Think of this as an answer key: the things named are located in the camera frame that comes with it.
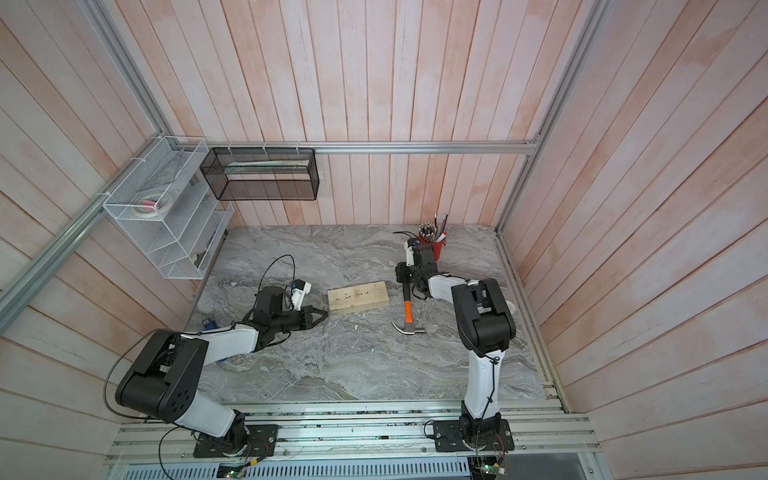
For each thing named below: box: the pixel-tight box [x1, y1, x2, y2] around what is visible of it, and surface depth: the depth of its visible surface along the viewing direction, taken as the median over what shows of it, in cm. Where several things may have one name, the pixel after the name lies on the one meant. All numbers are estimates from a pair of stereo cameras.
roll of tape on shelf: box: [132, 191, 174, 218], surface depth 75 cm
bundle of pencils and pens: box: [419, 212, 448, 243], surface depth 100 cm
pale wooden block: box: [327, 280, 389, 314], surface depth 99 cm
